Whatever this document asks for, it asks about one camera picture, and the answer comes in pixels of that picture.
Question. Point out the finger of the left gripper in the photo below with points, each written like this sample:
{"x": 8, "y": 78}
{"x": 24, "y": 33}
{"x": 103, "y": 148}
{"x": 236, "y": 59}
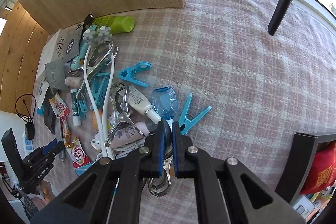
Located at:
{"x": 53, "y": 148}

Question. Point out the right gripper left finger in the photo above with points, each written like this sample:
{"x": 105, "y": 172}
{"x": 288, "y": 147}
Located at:
{"x": 110, "y": 190}

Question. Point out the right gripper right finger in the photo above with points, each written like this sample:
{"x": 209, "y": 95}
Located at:
{"x": 227, "y": 191}

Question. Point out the coffee mate sachet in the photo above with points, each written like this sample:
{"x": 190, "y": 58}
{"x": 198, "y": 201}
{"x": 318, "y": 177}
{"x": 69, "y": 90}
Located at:
{"x": 61, "y": 111}
{"x": 77, "y": 154}

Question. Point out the red drawstring bag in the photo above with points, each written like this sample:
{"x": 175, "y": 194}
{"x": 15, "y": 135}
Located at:
{"x": 322, "y": 171}

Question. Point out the black sachet pack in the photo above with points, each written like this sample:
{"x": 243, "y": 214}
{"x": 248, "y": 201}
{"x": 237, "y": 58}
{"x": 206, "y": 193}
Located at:
{"x": 49, "y": 116}

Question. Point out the pink cosmetic bottle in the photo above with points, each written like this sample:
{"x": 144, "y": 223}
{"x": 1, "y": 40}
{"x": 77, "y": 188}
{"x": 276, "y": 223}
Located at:
{"x": 73, "y": 82}

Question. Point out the grey tea sachet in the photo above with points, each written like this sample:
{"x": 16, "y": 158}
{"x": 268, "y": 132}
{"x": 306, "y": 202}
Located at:
{"x": 56, "y": 76}

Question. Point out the blue clothespin open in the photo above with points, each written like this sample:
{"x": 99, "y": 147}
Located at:
{"x": 186, "y": 120}

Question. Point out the black tray box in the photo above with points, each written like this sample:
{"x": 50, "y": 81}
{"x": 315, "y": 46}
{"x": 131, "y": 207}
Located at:
{"x": 300, "y": 159}

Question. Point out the teal cream tube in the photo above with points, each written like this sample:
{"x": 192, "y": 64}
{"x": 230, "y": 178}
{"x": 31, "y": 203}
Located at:
{"x": 88, "y": 38}

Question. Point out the white medicine box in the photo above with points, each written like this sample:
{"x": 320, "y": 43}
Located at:
{"x": 52, "y": 51}

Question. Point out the grey Ta sachet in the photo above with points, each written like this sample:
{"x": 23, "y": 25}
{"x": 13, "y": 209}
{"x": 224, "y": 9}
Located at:
{"x": 67, "y": 43}

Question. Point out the metal tongs clip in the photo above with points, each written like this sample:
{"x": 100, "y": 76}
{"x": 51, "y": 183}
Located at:
{"x": 100, "y": 58}

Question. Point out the blue plastic wrapped item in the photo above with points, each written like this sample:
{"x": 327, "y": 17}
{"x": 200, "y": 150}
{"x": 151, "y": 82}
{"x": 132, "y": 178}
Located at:
{"x": 165, "y": 103}

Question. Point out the plaid tablecloth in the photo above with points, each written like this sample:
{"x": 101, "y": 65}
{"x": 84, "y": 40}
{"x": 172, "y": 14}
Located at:
{"x": 261, "y": 88}

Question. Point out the green tube bottle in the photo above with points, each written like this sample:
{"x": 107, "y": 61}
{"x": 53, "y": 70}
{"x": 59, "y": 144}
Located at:
{"x": 117, "y": 24}

